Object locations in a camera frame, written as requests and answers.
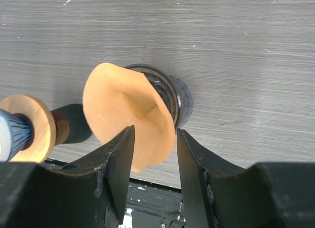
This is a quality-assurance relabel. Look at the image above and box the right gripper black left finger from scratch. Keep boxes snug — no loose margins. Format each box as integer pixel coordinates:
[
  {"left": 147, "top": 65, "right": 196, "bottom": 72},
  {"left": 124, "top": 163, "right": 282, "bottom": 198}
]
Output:
[{"left": 0, "top": 126, "right": 135, "bottom": 228}]

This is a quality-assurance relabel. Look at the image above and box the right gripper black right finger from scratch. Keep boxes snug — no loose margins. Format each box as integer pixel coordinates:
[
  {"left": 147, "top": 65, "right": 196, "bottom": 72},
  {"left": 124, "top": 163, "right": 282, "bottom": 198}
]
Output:
[{"left": 177, "top": 130, "right": 315, "bottom": 228}]

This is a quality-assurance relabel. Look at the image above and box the blue plastic dripper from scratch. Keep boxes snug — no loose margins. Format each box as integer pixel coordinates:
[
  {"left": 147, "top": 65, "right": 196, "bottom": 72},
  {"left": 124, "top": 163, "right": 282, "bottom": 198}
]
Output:
[{"left": 0, "top": 109, "right": 32, "bottom": 161}]

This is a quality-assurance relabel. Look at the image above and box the brown paper coffee filter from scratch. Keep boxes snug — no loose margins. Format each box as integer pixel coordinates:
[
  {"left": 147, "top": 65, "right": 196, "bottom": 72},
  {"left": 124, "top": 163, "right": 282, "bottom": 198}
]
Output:
[{"left": 82, "top": 63, "right": 176, "bottom": 172}]

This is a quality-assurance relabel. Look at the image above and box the smoky grey plastic dripper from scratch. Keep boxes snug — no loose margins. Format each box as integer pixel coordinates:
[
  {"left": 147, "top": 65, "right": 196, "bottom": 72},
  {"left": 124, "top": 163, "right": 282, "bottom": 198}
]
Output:
[{"left": 125, "top": 64, "right": 180, "bottom": 129}]

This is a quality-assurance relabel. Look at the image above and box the white paper coffee filter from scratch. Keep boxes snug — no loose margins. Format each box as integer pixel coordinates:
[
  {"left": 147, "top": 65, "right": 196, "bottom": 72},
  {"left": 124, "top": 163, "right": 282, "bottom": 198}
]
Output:
[{"left": 0, "top": 116, "right": 12, "bottom": 162}]

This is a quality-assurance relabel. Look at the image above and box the smoky glass coffee server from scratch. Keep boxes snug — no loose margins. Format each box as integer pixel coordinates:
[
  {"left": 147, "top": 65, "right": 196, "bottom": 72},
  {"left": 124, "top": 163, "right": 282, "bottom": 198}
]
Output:
[{"left": 170, "top": 76, "right": 193, "bottom": 128}]

